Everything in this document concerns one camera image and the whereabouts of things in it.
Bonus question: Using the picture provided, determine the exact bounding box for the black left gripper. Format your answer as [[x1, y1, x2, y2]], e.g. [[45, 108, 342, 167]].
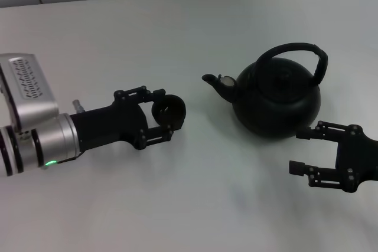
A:
[[69, 86, 175, 154]]

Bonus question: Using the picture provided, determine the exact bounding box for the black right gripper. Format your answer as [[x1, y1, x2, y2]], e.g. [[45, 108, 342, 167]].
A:
[[289, 120, 378, 194]]

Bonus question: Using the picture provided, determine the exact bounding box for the small black teacup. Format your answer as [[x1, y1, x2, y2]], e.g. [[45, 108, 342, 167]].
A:
[[151, 94, 187, 130]]

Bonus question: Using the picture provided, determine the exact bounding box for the black cast iron teapot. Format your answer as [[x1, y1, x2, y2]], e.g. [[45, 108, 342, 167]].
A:
[[201, 42, 329, 139]]

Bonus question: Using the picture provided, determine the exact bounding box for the left gripper silver cable plug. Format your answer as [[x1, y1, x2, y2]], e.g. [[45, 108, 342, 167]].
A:
[[71, 99, 86, 114]]

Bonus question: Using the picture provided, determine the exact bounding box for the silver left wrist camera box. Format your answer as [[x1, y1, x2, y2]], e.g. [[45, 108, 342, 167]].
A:
[[0, 53, 60, 132]]

